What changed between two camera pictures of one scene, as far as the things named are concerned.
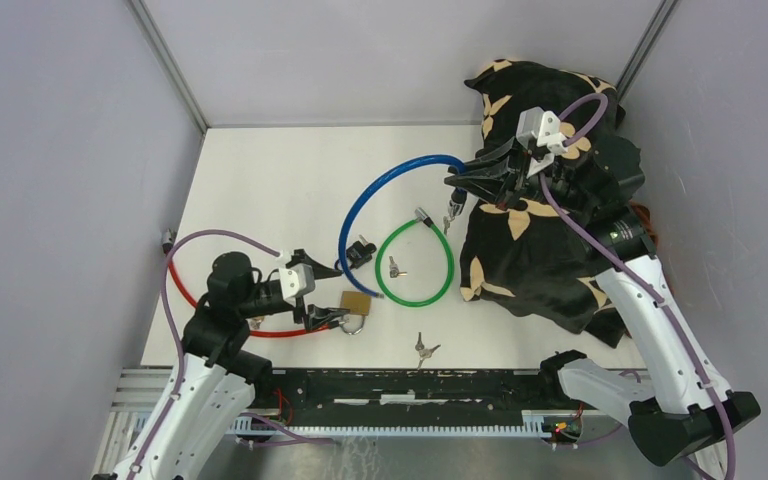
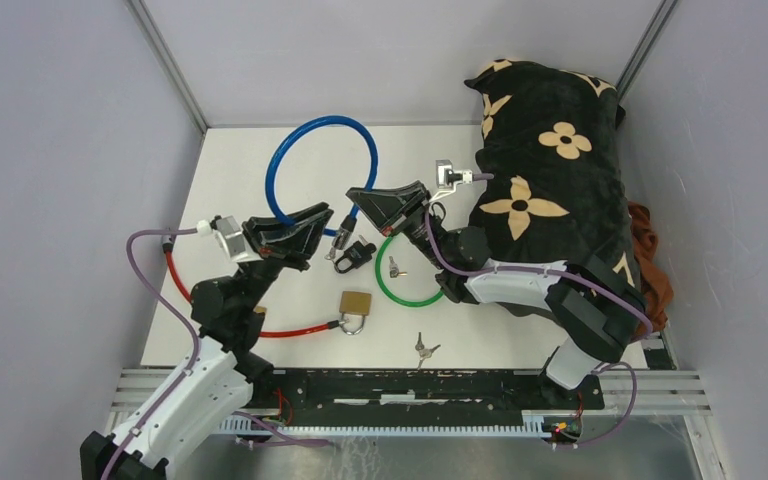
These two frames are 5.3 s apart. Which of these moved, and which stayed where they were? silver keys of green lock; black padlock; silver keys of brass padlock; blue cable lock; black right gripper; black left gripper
Moved: black left gripper; black right gripper; blue cable lock
Stayed: black padlock; silver keys of green lock; silver keys of brass padlock
